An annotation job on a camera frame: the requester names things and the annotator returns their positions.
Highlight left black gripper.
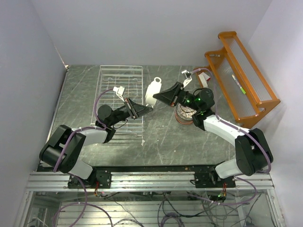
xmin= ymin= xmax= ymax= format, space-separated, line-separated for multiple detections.
xmin=109 ymin=97 xmax=153 ymax=126

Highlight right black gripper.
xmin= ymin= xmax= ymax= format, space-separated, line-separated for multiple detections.
xmin=153 ymin=82 xmax=200 ymax=112

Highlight white handled soup bowl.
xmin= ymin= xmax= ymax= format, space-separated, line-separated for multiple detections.
xmin=145 ymin=77 xmax=162 ymax=107

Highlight beige patterned bowl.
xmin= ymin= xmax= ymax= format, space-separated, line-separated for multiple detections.
xmin=176 ymin=104 xmax=196 ymax=122

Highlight white wire dish rack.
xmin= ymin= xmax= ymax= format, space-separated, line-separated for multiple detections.
xmin=94 ymin=65 xmax=143 ymax=136

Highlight red patterned bowl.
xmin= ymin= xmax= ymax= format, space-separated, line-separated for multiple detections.
xmin=175 ymin=114 xmax=193 ymax=125

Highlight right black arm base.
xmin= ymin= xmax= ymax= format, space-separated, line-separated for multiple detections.
xmin=190 ymin=171 xmax=236 ymax=188

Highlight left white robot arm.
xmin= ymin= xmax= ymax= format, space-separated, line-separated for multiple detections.
xmin=39 ymin=98 xmax=153 ymax=188

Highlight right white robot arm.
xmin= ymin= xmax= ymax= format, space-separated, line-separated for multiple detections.
xmin=153 ymin=82 xmax=273 ymax=187

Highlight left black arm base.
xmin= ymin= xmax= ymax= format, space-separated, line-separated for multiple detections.
xmin=67 ymin=166 xmax=112 ymax=189

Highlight orange wooden shelf rack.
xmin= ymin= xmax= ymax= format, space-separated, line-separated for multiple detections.
xmin=195 ymin=31 xmax=280 ymax=129

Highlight white red eraser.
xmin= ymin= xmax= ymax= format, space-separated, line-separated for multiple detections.
xmin=198 ymin=72 xmax=210 ymax=88

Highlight green tipped marker pen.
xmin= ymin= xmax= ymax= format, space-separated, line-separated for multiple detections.
xmin=232 ymin=74 xmax=246 ymax=95

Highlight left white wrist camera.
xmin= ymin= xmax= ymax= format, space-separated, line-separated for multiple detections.
xmin=113 ymin=86 xmax=125 ymax=102

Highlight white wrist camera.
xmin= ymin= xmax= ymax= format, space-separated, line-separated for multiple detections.
xmin=181 ymin=70 xmax=192 ymax=88
xmin=113 ymin=86 xmax=125 ymax=102

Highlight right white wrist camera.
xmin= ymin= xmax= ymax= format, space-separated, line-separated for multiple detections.
xmin=181 ymin=70 xmax=192 ymax=88

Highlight aluminium mounting rail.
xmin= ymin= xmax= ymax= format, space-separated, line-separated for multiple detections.
xmin=26 ymin=172 xmax=274 ymax=192

